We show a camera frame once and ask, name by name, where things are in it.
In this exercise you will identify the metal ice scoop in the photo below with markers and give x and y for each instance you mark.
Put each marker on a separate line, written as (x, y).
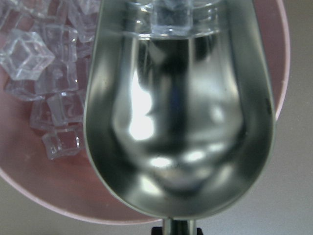
(179, 128)

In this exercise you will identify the ice cube in scoop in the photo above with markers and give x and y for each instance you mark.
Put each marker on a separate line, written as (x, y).
(171, 18)

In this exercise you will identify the clear ice cube pile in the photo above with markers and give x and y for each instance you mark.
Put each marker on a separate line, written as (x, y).
(45, 51)

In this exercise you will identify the pink bowl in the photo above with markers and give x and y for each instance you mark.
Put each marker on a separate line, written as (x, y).
(69, 186)

